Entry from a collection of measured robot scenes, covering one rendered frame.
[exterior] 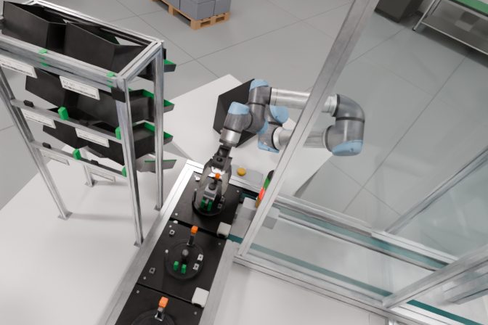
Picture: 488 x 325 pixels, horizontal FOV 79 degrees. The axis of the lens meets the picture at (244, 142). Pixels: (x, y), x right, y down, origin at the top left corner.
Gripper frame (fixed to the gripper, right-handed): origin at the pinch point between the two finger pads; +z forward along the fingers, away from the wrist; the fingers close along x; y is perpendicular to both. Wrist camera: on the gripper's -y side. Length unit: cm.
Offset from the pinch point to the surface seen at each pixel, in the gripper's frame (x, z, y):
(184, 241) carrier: 2.2, 19.3, -9.0
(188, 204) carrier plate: 7.3, 10.1, 4.4
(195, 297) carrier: -8.5, 30.1, -21.0
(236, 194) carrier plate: -9.8, 1.8, 13.6
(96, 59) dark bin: 28, -32, -50
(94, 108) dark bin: 32, -20, -39
